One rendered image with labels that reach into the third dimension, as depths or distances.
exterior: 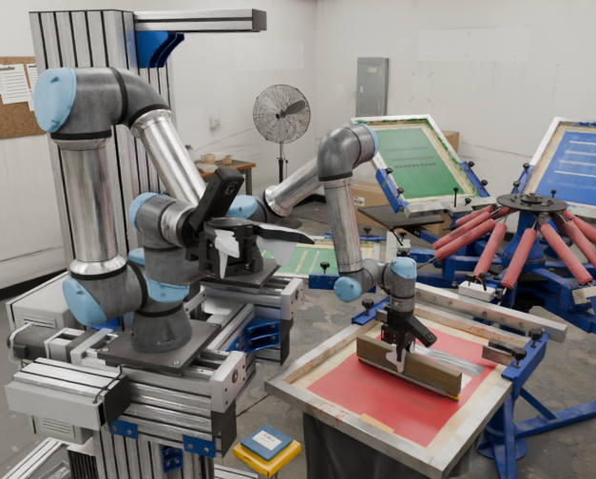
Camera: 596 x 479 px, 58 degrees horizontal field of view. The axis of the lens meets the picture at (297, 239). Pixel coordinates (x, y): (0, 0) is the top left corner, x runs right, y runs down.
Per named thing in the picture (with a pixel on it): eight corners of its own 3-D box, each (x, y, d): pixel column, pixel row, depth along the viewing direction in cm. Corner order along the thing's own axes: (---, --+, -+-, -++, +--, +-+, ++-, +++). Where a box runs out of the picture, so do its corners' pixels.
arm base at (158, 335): (117, 347, 129) (113, 310, 126) (152, 319, 142) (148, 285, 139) (173, 357, 125) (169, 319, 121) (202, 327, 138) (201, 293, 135)
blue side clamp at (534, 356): (514, 396, 163) (517, 376, 161) (498, 390, 166) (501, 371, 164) (544, 356, 185) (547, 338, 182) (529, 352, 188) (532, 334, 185)
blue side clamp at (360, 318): (361, 338, 197) (362, 321, 194) (350, 334, 200) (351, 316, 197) (402, 310, 218) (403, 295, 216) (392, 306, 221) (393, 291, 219)
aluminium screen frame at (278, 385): (441, 484, 128) (442, 470, 127) (263, 391, 163) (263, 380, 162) (542, 352, 185) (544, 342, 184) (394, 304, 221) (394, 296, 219)
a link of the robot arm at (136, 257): (193, 300, 130) (189, 249, 126) (144, 319, 121) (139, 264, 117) (165, 287, 138) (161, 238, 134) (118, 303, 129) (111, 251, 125)
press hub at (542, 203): (521, 480, 256) (567, 209, 212) (445, 444, 279) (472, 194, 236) (546, 437, 284) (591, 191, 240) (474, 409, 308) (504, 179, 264)
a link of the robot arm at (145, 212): (164, 229, 102) (161, 185, 99) (200, 242, 95) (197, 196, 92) (127, 239, 97) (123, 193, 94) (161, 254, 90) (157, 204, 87)
